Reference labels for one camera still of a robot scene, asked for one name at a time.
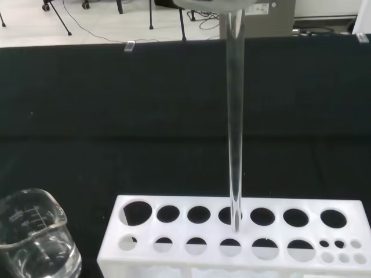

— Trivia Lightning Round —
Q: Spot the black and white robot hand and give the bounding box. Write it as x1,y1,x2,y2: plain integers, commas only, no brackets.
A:
172,0,262,15

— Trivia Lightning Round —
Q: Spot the white test tube rack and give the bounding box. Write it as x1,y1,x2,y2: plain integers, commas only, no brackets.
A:
96,194,371,278

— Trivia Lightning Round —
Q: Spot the black tripod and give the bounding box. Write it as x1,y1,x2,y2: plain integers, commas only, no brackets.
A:
148,0,188,42
0,0,72,36

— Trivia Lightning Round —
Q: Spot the grey equipment box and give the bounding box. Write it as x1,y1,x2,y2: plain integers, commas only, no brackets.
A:
219,0,296,39

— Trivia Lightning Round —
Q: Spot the black table cloth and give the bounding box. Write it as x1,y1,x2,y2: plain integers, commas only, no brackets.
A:
0,32,371,278

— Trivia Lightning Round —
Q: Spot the small clear glass beaker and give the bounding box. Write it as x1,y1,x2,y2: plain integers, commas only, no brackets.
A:
0,188,83,278

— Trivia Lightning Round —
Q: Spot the black coiled cable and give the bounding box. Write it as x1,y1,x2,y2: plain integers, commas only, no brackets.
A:
292,26,354,38

